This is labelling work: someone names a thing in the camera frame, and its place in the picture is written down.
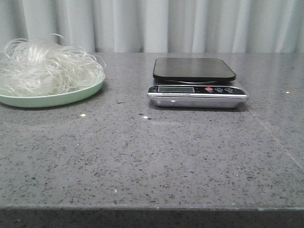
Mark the black silver kitchen scale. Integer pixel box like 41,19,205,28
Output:
147,57,249,109

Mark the white pleated curtain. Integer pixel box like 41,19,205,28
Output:
0,0,304,53

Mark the light green plastic plate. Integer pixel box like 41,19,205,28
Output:
0,79,104,108

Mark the white vermicelli noodle bundle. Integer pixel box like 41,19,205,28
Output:
0,38,105,97

